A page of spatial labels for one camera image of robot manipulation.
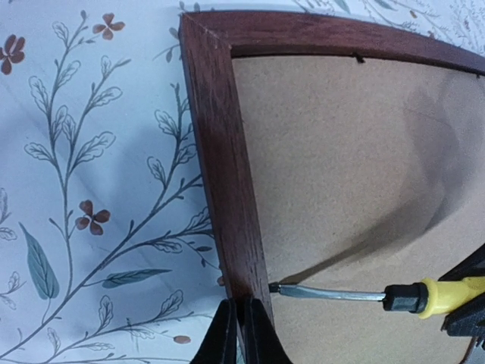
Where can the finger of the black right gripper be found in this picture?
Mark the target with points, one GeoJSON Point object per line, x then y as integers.
{"type": "Point", "coordinates": [468, 319]}

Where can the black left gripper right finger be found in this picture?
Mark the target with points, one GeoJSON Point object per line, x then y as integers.
{"type": "Point", "coordinates": [262, 345]}

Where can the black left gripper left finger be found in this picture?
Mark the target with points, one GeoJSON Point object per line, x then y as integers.
{"type": "Point", "coordinates": [219, 343]}

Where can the yellow handled screwdriver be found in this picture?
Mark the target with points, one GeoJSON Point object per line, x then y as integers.
{"type": "Point", "coordinates": [425, 298]}

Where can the red-brown wooden picture frame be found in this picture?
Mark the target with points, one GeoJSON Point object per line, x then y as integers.
{"type": "Point", "coordinates": [340, 155]}

